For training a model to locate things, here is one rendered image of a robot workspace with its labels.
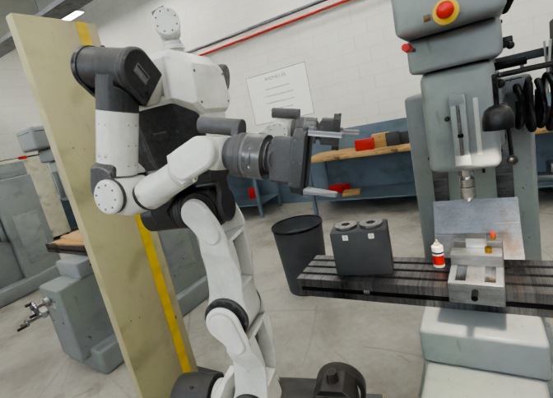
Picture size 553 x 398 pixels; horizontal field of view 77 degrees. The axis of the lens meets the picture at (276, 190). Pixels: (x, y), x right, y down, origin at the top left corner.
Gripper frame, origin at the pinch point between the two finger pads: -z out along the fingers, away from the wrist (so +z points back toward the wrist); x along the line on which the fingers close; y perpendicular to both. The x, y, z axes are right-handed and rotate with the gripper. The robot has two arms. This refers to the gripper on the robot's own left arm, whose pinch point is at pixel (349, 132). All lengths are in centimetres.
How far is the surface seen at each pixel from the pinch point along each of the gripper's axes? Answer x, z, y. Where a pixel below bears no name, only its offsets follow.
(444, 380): -68, -35, -30
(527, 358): -56, -55, -29
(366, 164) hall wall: -135, -43, 439
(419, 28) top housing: 30.8, -15.1, -10.5
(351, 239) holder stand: -43.4, -5.1, 6.7
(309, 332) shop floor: -169, 12, 89
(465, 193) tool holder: -18.3, -39.7, 0.6
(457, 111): 9.3, -30.0, -6.8
